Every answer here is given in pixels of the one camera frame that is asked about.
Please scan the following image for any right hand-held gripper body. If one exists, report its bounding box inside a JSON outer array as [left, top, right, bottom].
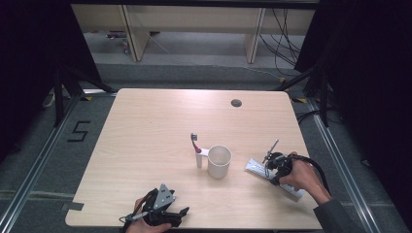
[[261, 138, 294, 179]]

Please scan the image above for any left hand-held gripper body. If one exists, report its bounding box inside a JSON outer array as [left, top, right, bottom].
[[141, 183, 183, 228]]

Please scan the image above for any white toothpaste tube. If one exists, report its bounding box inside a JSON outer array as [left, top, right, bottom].
[[244, 157, 306, 202]]

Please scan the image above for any pink toothbrush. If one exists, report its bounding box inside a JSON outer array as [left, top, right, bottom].
[[189, 132, 203, 155]]

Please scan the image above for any white cup with handle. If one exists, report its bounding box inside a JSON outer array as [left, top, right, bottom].
[[194, 144, 233, 180]]

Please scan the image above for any person's right hand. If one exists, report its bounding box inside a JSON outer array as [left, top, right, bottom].
[[279, 150, 332, 206]]

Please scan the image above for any person's left hand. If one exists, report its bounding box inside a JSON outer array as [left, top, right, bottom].
[[125, 196, 173, 233]]

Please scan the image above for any black metal stand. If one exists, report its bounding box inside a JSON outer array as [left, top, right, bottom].
[[272, 62, 330, 128], [52, 63, 117, 128]]

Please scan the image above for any black curtain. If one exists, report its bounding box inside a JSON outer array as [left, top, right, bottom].
[[0, 0, 102, 163], [293, 0, 412, 224]]

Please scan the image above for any beige wooden bench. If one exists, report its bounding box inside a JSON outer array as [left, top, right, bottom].
[[70, 3, 317, 64]]

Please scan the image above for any left hand-held gripper cable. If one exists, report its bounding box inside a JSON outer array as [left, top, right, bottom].
[[118, 188, 157, 225]]

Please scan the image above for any hand-held gripper cable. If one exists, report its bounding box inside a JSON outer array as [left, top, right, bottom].
[[289, 153, 332, 197], [118, 188, 157, 225]]

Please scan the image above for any right hand-held gripper cable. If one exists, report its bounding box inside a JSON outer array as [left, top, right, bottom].
[[289, 153, 332, 197]]

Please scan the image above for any metal floor rail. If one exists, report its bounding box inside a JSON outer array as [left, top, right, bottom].
[[306, 97, 381, 233], [0, 94, 83, 233]]

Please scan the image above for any bundle of black cables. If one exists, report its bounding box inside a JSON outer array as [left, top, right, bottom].
[[257, 8, 303, 78]]

